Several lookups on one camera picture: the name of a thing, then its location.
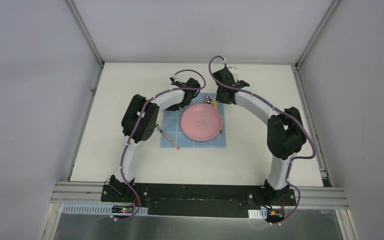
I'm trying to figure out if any pink plate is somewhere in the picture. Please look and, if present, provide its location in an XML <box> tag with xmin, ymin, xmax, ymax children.
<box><xmin>180</xmin><ymin>103</ymin><xmax>223</xmax><ymax>142</ymax></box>

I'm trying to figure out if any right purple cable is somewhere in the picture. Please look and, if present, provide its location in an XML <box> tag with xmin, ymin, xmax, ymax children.
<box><xmin>208</xmin><ymin>55</ymin><xmax>318</xmax><ymax>226</ymax></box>

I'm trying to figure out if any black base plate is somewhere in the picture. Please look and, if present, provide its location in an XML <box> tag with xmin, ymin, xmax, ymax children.
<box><xmin>100</xmin><ymin>183</ymin><xmax>296</xmax><ymax>219</ymax></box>

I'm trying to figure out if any pink handled fork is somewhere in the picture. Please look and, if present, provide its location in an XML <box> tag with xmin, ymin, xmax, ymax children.
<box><xmin>155</xmin><ymin>124</ymin><xmax>181</xmax><ymax>150</ymax></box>

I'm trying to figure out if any gold table knife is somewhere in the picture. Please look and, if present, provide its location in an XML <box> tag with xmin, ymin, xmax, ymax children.
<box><xmin>212</xmin><ymin>97</ymin><xmax>224</xmax><ymax>134</ymax></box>

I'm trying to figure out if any purple cable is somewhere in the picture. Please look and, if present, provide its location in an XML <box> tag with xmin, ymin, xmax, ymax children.
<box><xmin>208</xmin><ymin>55</ymin><xmax>318</xmax><ymax>226</ymax></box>
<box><xmin>107</xmin><ymin>69</ymin><xmax>207</xmax><ymax>222</ymax></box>

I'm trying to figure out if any pink handled spoon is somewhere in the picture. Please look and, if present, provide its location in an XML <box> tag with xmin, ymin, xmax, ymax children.
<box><xmin>204</xmin><ymin>95</ymin><xmax>212</xmax><ymax>105</ymax></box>

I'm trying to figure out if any aluminium frame rail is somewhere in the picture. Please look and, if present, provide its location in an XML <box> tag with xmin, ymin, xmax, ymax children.
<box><xmin>39</xmin><ymin>181</ymin><xmax>359</xmax><ymax>240</ymax></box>

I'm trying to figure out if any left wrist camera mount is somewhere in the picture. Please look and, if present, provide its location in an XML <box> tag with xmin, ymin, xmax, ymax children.
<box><xmin>169</xmin><ymin>76</ymin><xmax>183</xmax><ymax>88</ymax></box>

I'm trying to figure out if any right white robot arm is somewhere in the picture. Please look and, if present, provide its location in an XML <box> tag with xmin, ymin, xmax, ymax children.
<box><xmin>210</xmin><ymin>66</ymin><xmax>308</xmax><ymax>205</ymax></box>

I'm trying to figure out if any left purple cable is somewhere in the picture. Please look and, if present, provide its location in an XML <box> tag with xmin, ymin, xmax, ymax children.
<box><xmin>107</xmin><ymin>69</ymin><xmax>207</xmax><ymax>222</ymax></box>

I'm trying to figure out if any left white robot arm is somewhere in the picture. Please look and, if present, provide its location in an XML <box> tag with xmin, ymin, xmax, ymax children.
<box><xmin>109</xmin><ymin>77</ymin><xmax>203</xmax><ymax>203</ymax></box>

